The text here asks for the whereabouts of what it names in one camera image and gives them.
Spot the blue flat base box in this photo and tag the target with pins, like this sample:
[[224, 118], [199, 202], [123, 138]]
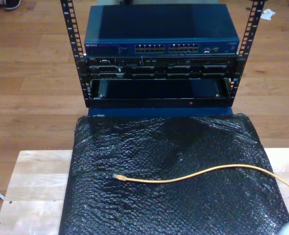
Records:
[[134, 111]]

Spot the black rack server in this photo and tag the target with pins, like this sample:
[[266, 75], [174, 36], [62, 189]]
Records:
[[183, 71]]

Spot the person's dark shoe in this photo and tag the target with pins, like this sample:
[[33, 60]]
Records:
[[12, 4]]

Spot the blue network switch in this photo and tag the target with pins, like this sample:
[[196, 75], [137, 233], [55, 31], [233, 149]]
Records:
[[159, 24]]

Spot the black perforated rack post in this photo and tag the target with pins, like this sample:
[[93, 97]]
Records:
[[256, 22], [69, 24]]

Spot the crumpled white paper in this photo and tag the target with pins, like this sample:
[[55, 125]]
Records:
[[267, 14]]

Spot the black rack shelf tray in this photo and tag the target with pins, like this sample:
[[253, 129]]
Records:
[[159, 102]]

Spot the black bubble wrap mat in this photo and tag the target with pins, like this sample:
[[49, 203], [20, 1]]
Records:
[[159, 208]]

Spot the pale grey box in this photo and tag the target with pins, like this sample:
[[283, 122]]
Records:
[[110, 2]]

